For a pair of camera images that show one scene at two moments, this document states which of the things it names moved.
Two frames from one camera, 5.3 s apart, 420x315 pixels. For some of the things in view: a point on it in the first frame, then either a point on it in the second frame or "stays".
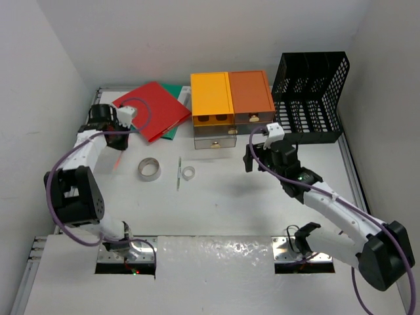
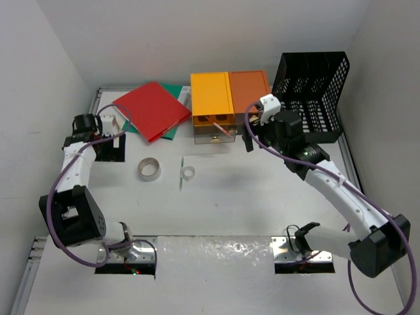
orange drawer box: x=251 y=97 stays
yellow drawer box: x=211 y=99 stays
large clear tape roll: x=149 y=169 stays
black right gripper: x=249 y=157 to x=254 y=130
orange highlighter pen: x=117 y=162 to x=223 y=130
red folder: x=157 y=111 stays
